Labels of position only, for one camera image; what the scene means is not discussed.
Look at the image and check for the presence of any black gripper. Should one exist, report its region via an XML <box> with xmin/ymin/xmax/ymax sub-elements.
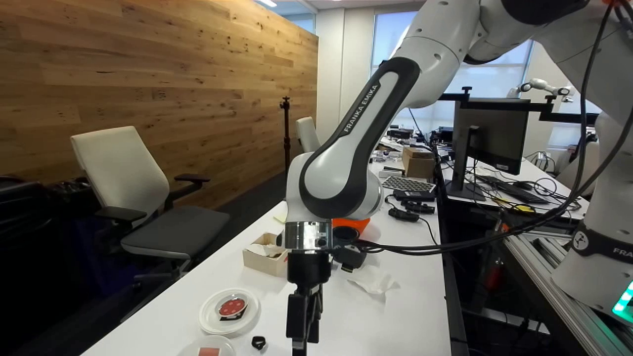
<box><xmin>286</xmin><ymin>250</ymin><xmax>330</xmax><ymax>356</ymax></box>

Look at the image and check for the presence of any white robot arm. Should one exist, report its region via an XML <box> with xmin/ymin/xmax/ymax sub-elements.
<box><xmin>282</xmin><ymin>0</ymin><xmax>633</xmax><ymax>353</ymax></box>

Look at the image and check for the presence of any wooden box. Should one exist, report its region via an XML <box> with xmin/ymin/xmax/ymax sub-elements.
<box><xmin>243</xmin><ymin>232</ymin><xmax>286</xmax><ymax>276</ymax></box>

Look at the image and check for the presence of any crumpled white tissue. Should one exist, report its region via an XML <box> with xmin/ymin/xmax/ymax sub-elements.
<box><xmin>346</xmin><ymin>264</ymin><xmax>399</xmax><ymax>300</ymax></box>

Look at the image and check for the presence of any white plate with red food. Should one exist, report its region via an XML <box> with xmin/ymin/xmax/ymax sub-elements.
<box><xmin>197</xmin><ymin>286</ymin><xmax>260</xmax><ymax>337</ymax></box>

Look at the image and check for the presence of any orange bowl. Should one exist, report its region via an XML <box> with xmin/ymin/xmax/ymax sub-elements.
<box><xmin>330</xmin><ymin>217</ymin><xmax>369</xmax><ymax>236</ymax></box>

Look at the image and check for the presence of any near white plate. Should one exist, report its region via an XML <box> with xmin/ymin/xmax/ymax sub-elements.
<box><xmin>177</xmin><ymin>335</ymin><xmax>235</xmax><ymax>356</ymax></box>

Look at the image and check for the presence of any black keyboard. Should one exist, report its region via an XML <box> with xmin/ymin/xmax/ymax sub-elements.
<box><xmin>381</xmin><ymin>175</ymin><xmax>433</xmax><ymax>191</ymax></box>

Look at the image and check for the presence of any near white office chair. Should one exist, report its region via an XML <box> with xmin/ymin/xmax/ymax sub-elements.
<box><xmin>71</xmin><ymin>126</ymin><xmax>229</xmax><ymax>266</ymax></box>

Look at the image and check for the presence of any white office chair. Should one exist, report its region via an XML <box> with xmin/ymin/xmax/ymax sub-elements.
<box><xmin>71</xmin><ymin>126</ymin><xmax>229</xmax><ymax>266</ymax></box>
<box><xmin>296</xmin><ymin>116</ymin><xmax>320</xmax><ymax>151</ymax></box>

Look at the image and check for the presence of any far white office chair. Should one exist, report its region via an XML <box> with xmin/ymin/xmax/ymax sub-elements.
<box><xmin>296</xmin><ymin>116</ymin><xmax>320</xmax><ymax>151</ymax></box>

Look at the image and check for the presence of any cardboard box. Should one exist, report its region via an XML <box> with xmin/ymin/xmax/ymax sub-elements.
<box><xmin>401</xmin><ymin>145</ymin><xmax>435</xmax><ymax>177</ymax></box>

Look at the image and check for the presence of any black monitor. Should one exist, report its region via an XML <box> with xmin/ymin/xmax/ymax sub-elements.
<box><xmin>446</xmin><ymin>106</ymin><xmax>527</xmax><ymax>199</ymax></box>

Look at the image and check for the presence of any small black ring object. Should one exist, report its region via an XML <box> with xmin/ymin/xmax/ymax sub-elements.
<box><xmin>251</xmin><ymin>335</ymin><xmax>266</xmax><ymax>349</ymax></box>

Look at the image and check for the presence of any black camera tripod pole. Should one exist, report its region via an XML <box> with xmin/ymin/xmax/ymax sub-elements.
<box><xmin>278</xmin><ymin>96</ymin><xmax>290</xmax><ymax>169</ymax></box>

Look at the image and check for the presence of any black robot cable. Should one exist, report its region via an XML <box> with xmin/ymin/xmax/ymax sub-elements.
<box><xmin>353</xmin><ymin>5</ymin><xmax>633</xmax><ymax>256</ymax></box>

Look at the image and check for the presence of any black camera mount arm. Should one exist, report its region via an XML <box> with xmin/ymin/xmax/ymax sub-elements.
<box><xmin>440</xmin><ymin>82</ymin><xmax>597</xmax><ymax>126</ymax></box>

